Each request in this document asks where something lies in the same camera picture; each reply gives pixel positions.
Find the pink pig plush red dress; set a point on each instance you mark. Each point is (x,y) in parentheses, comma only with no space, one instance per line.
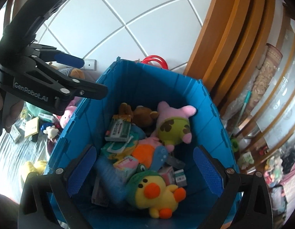
(67,115)

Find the brown bear plush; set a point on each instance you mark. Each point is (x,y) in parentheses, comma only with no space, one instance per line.
(141,116)

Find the blue plastic crate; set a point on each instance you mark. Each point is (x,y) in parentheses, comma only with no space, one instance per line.
(200,128)

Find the grey rectangular block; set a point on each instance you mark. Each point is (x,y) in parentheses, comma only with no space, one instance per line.
(176,162)

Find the teal stick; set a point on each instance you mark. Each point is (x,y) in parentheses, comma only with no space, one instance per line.
(244,107)

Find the small green toy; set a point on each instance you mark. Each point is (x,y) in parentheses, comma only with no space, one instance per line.
(234,144)

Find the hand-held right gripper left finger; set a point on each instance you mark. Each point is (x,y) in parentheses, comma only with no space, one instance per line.
(81,169)

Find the pink star plush green shorts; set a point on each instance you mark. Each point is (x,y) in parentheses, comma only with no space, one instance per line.
(173,128)

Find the pink orange plush toy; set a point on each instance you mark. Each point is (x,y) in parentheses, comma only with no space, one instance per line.
(144,151)

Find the white green medicine box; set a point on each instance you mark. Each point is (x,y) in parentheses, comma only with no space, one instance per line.
(47,118)

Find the yellow notepad box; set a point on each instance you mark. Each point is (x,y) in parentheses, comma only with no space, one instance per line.
(32,127)

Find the blue fuzzy cloth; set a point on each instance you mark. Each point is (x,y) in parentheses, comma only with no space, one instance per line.
(109,179)

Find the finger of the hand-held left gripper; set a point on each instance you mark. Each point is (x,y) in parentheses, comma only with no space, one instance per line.
(90,89)
(68,59)

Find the person's left hand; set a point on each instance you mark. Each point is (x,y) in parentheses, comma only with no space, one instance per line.
(15,114)

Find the yellow duck plush green hood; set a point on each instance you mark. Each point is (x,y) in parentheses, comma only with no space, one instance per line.
(153,193)

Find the dark grey case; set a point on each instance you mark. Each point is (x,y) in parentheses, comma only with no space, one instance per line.
(99,195)

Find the white bear plush dark shirt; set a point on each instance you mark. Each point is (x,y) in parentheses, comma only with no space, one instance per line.
(50,131)

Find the brown capybara plush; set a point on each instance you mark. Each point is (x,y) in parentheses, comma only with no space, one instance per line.
(77,73)

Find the red plastic basket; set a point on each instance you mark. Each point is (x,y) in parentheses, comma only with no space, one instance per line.
(157,60)

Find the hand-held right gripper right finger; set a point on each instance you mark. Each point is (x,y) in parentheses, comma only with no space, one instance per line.
(208,169)

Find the small green white box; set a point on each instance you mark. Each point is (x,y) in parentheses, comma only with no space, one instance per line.
(181,177)

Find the green white wipes packet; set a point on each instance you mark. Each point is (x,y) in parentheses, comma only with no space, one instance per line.
(114,149)

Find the small pink white box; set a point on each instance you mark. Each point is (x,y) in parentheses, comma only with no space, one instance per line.
(127,164)

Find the green orange medicine box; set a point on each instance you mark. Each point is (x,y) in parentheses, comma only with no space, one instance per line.
(118,128)

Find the small grey white box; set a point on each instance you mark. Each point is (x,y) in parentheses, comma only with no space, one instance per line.
(15,133)

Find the yellow plush toy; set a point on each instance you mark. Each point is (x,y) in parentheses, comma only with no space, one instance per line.
(34,169)

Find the grey blue plush toy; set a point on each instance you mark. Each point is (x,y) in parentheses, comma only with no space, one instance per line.
(160,158)

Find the white wall socket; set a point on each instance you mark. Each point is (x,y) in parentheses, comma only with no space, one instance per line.
(89,64)

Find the patterned rolled rug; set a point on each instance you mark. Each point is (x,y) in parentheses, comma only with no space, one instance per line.
(267,76)

